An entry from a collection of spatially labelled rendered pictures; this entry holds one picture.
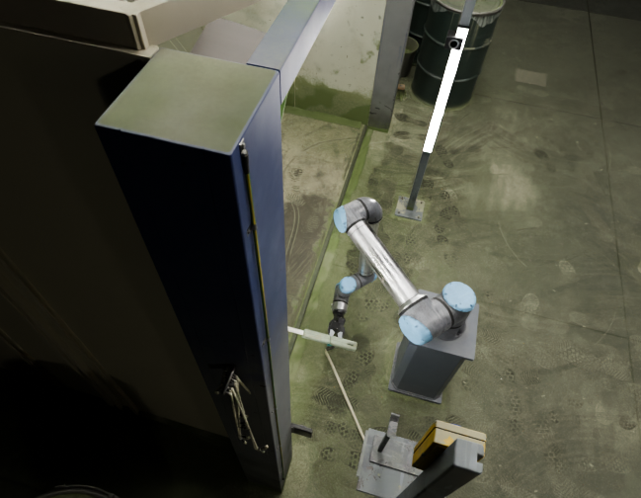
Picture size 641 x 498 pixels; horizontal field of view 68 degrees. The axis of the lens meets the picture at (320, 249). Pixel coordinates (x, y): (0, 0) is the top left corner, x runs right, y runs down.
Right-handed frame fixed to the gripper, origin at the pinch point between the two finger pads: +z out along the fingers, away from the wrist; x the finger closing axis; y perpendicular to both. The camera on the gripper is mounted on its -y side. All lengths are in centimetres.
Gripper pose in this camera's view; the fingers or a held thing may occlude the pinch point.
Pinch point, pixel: (334, 344)
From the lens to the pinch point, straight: 271.4
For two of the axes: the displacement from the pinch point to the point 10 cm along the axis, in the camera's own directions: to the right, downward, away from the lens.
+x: -9.6, -2.6, -1.3
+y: -2.3, 3.9, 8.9
